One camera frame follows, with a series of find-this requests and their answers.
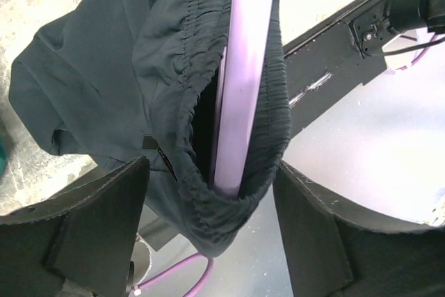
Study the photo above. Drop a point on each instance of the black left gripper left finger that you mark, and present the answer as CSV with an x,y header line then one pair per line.
x,y
84,236

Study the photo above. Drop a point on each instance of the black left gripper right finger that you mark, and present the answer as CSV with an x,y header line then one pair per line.
x,y
335,247

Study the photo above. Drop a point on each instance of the dark navy shorts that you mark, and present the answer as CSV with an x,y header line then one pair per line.
x,y
119,79

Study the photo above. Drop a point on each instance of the purple hanger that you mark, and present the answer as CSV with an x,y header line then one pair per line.
x,y
237,91

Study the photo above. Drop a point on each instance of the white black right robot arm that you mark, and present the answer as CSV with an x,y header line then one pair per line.
x,y
385,20

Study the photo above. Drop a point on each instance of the green shorts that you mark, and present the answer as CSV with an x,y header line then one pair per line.
x,y
3,157

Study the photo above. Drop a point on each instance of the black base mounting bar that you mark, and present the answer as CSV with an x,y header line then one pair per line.
x,y
324,62

